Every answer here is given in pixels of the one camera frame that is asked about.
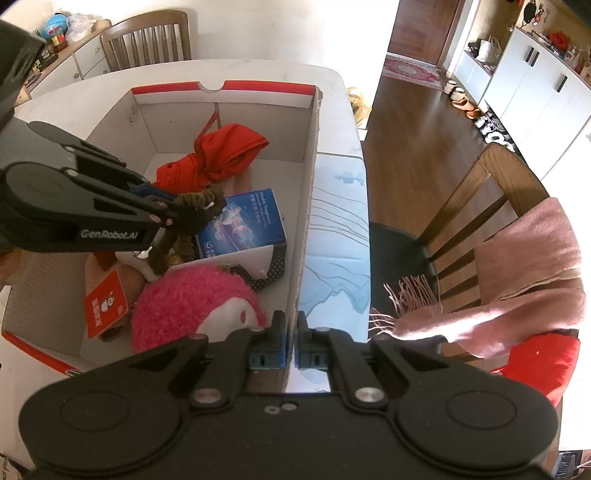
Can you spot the yellow plastic bag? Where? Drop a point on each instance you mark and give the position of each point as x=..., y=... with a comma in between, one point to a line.
x=359, y=108

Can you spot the red cloth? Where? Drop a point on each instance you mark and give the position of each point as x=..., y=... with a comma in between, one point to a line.
x=226, y=152

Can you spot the red and white cardboard box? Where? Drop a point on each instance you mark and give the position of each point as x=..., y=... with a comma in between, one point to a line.
x=115, y=120

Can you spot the wooden door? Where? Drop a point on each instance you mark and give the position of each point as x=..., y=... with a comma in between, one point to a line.
x=425, y=32

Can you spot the blue colourful snack bag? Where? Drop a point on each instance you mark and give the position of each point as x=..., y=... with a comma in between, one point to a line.
x=53, y=25

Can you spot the red seat cushion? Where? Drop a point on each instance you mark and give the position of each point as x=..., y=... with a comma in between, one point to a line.
x=545, y=364

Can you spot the red hang tag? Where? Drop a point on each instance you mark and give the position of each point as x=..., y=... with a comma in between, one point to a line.
x=104, y=304

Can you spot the wooden slat-back chair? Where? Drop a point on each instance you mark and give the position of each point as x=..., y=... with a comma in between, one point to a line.
x=143, y=41

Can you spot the white sideboard with wooden top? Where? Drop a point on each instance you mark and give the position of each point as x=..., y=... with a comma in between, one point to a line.
x=60, y=69

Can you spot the white handbag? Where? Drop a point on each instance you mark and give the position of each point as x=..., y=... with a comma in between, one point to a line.
x=489, y=50

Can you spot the patterned fabric pouch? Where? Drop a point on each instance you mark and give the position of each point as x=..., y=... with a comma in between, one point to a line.
x=275, y=267

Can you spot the clear plastic bag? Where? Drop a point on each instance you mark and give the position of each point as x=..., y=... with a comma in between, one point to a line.
x=82, y=25

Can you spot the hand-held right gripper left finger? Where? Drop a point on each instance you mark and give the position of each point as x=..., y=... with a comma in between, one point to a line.
x=272, y=339

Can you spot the patterned floor rug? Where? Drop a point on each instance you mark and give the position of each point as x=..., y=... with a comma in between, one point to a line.
x=411, y=71

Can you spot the black seat pad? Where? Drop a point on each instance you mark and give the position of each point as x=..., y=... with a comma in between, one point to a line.
x=392, y=249

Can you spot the row of shoes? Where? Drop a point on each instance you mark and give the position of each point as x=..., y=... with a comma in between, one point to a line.
x=485, y=120

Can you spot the dark wooden chair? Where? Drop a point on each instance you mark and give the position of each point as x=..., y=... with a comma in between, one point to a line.
x=489, y=175

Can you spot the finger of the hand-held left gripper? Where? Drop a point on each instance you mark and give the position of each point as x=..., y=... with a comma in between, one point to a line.
x=92, y=154
x=167, y=211

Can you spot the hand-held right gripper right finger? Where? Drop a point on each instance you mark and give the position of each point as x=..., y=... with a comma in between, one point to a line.
x=305, y=341

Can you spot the pink round plush toy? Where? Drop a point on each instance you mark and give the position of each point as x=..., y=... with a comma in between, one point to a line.
x=184, y=300

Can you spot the white wall cabinet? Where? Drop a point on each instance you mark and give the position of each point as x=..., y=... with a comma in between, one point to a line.
x=531, y=78

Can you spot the blue printed box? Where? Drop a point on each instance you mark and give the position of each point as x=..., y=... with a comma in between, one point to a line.
x=249, y=221

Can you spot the pink fringed scarf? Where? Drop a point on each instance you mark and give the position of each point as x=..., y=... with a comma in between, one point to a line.
x=521, y=277

